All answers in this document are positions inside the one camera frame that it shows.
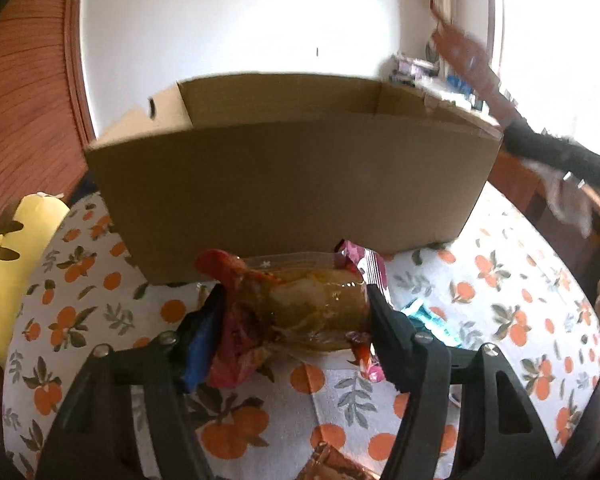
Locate person's right hand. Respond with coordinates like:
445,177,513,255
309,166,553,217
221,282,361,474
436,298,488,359
430,7,502,92

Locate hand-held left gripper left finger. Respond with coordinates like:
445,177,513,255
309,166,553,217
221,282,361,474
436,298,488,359
35,284,227,480

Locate person's right forearm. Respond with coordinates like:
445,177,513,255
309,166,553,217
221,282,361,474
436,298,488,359
480,72,600,197

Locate brown cardboard box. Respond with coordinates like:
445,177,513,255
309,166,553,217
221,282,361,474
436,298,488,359
85,74,505,287

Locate orange print tablecloth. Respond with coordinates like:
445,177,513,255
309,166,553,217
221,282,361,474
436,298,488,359
2,180,600,480

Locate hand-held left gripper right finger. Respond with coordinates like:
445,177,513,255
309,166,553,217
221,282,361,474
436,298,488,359
366,284,557,480

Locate clear chicken meat packet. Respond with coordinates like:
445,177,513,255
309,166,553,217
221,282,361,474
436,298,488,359
195,249,381,363

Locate wooden frame window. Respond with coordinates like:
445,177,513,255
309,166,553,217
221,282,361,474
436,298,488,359
484,0,600,137

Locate stacked boxes on cabinet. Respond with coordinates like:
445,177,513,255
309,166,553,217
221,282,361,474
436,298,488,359
389,52,447,85

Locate dark red snack packet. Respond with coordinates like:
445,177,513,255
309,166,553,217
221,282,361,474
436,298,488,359
207,305,277,389

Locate wooden side cabinet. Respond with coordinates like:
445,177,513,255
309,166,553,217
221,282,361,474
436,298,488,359
480,149,600,283

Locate wooden slatted wardrobe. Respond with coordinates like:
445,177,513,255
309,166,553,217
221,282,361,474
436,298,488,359
0,0,100,243

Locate maroon striped snack packet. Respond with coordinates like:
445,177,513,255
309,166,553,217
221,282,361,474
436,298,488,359
334,240,389,384

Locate brown snack packet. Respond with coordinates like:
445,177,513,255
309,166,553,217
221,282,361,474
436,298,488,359
295,444,382,480

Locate yellow plush toy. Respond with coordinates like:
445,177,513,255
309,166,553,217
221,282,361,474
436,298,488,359
0,192,72,367

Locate row of blue bottles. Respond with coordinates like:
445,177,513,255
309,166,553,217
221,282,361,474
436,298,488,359
446,74,476,97

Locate teal snack packet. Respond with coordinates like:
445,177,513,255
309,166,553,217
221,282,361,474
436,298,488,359
400,297,464,349

